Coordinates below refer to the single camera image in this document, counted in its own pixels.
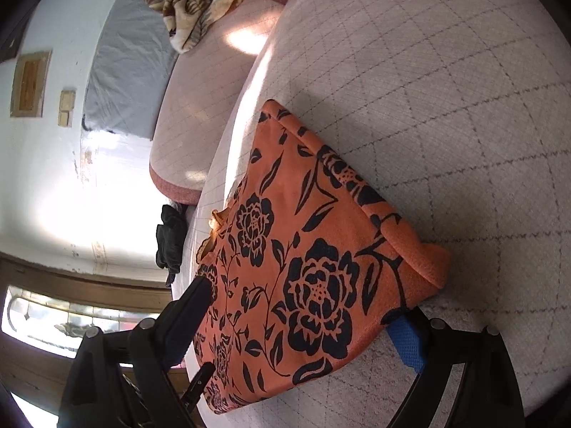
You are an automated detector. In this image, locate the orange black floral garment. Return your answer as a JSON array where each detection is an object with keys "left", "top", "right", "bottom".
[{"left": 193, "top": 101, "right": 450, "bottom": 414}]

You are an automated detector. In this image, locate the stained glass wooden door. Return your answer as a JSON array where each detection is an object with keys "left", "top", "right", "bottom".
[{"left": 1, "top": 255, "right": 171, "bottom": 413}]

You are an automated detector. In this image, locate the black garment on bed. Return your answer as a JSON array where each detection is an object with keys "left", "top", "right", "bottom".
[{"left": 155, "top": 202, "right": 188, "bottom": 288}]

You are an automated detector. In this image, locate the pink quilted bolster cushion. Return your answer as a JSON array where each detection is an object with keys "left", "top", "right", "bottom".
[{"left": 149, "top": 0, "right": 288, "bottom": 205}]

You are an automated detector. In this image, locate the pink quilted bed cover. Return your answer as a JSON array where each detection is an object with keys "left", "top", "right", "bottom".
[{"left": 187, "top": 0, "right": 570, "bottom": 427}]

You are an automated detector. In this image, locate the grey pillow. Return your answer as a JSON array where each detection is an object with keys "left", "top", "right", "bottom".
[{"left": 82, "top": 0, "right": 178, "bottom": 140}]

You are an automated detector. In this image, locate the wall switch plate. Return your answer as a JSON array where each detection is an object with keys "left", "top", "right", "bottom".
[{"left": 58, "top": 90, "right": 76, "bottom": 128}]

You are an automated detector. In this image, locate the wooden wall panel box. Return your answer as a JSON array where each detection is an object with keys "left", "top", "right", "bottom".
[{"left": 10, "top": 51, "right": 51, "bottom": 118}]

